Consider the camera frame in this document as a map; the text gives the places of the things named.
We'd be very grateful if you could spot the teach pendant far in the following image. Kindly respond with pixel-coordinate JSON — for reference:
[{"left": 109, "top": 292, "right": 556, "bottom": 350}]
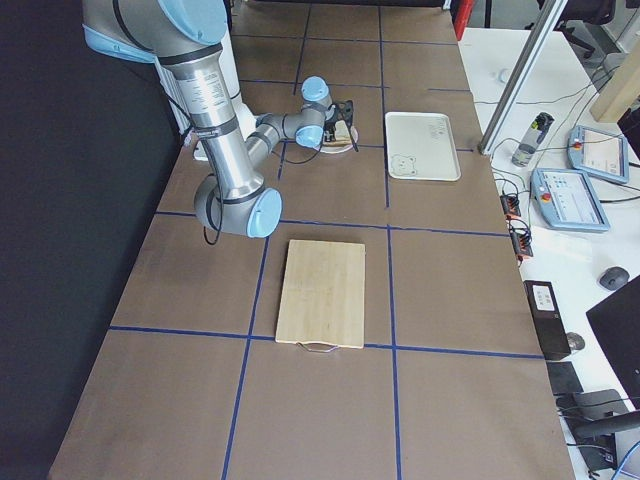
[{"left": 567, "top": 125, "right": 630, "bottom": 184}]

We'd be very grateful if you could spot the black monitor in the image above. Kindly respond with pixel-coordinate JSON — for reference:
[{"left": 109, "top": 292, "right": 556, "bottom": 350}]
[{"left": 587, "top": 282, "right": 639, "bottom": 407}]

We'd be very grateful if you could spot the black computer mouse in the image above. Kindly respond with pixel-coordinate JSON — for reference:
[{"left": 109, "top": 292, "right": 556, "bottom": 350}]
[{"left": 598, "top": 266, "right": 630, "bottom": 291}]

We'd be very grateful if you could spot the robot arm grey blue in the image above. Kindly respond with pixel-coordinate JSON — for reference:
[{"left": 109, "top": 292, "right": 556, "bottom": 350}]
[{"left": 82, "top": 1, "right": 335, "bottom": 238}]

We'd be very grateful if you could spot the white pillar with base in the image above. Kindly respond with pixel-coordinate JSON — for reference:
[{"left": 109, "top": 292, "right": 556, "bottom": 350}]
[{"left": 219, "top": 30, "right": 256, "bottom": 140}]

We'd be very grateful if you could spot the orange black usb hub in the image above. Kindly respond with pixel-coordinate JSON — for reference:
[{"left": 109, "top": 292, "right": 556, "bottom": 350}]
[{"left": 500, "top": 194, "right": 533, "bottom": 262}]

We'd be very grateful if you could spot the clear water bottle black lid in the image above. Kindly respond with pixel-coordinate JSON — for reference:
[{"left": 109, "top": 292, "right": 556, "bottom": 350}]
[{"left": 511, "top": 112, "right": 554, "bottom": 167}]

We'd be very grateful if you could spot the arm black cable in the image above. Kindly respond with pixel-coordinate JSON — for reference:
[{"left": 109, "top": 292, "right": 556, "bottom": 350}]
[{"left": 169, "top": 94, "right": 360, "bottom": 246}]

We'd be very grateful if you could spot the white round plate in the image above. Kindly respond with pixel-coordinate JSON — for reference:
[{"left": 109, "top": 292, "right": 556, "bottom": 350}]
[{"left": 319, "top": 126, "right": 358, "bottom": 154}]

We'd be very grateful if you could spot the black box white label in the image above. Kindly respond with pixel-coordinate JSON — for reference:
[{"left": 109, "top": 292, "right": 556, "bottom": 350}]
[{"left": 523, "top": 280, "right": 571, "bottom": 361}]

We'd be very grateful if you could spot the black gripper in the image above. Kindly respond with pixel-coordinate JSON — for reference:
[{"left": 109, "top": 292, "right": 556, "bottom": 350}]
[{"left": 323, "top": 125, "right": 336, "bottom": 144}]

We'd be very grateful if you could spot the cream bear tray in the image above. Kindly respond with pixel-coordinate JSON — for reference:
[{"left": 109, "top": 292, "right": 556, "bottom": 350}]
[{"left": 385, "top": 112, "right": 461, "bottom": 182}]

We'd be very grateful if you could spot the bread slice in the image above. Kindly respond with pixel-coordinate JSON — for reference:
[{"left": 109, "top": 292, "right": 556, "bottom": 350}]
[{"left": 330, "top": 120, "right": 351, "bottom": 147}]

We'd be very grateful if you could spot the aluminium frame post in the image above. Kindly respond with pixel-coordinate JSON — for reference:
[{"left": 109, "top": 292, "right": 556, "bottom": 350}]
[{"left": 478, "top": 0, "right": 568, "bottom": 155}]

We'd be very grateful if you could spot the teach pendant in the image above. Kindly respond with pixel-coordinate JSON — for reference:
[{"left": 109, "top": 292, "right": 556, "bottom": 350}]
[
  {"left": 567, "top": 125, "right": 630, "bottom": 184},
  {"left": 530, "top": 168, "right": 610, "bottom": 233}
]

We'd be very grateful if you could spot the teach pendant near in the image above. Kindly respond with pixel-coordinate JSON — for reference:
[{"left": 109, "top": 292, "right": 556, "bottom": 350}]
[{"left": 530, "top": 168, "right": 610, "bottom": 233}]

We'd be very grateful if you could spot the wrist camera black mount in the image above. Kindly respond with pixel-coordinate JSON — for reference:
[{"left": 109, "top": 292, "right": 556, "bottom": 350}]
[{"left": 329, "top": 100, "right": 354, "bottom": 129}]

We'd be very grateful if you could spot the wooden cutting board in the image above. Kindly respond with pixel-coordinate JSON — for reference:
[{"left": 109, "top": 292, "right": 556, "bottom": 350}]
[{"left": 275, "top": 240, "right": 366, "bottom": 352}]

